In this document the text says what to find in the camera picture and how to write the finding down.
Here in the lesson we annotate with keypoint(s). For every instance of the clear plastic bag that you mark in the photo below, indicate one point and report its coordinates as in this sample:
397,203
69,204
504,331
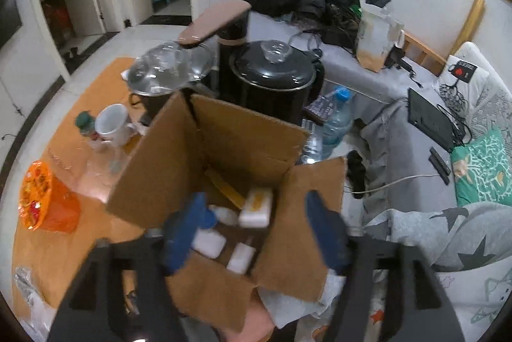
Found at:
41,314

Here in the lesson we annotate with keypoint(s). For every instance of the orange instant noodle bowl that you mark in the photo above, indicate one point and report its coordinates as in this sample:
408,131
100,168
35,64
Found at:
45,202

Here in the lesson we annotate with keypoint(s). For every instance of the white paper bag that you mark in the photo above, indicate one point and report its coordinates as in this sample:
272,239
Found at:
378,33

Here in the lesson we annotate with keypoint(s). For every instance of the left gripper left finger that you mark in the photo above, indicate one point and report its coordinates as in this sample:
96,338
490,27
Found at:
120,292

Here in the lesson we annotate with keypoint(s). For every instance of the brown cardboard box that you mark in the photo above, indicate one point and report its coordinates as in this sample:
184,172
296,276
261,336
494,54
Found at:
200,144

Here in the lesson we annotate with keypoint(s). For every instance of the glass jar green lid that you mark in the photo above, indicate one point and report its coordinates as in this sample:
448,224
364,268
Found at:
85,122

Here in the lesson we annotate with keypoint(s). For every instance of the glass pot lid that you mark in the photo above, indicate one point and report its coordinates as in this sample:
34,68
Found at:
169,67

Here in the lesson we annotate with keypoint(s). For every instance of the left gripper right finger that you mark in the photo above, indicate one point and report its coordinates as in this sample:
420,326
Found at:
416,307

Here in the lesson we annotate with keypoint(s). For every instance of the black laptop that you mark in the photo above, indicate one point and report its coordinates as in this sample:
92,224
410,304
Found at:
430,120

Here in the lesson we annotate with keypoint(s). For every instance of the white and blue lens case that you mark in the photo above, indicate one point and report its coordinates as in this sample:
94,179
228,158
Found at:
208,241

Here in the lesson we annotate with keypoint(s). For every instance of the white rectangular plastic case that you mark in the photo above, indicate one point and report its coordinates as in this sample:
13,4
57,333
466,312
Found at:
256,212

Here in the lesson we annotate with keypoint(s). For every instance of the white ceramic mug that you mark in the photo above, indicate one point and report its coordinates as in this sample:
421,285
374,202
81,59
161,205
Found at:
114,124

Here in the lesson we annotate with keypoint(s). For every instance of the black rice cooker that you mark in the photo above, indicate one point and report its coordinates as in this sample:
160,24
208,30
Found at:
275,79

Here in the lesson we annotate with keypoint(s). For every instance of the clear wine glass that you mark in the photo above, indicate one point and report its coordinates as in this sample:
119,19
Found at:
107,158

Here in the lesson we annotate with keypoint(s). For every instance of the plastic water bottle blue cap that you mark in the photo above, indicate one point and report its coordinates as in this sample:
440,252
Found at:
339,123

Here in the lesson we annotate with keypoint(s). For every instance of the green patterned pillow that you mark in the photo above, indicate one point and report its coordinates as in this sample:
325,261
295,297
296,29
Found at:
481,170

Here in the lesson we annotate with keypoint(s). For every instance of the wall-mounted black television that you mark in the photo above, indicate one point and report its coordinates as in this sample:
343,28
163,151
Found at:
10,20

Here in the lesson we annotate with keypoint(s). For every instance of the black remote control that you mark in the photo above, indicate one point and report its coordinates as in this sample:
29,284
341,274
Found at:
439,165

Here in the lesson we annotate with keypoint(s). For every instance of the grey star blanket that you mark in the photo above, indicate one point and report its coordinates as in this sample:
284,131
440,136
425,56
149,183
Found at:
454,239

